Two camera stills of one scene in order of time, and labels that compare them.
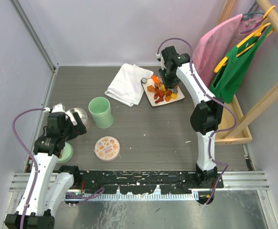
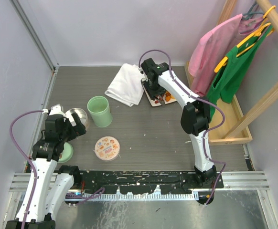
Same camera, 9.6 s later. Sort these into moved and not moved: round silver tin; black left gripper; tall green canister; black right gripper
Moved: black right gripper
Not moved: black left gripper; round silver tin; tall green canister
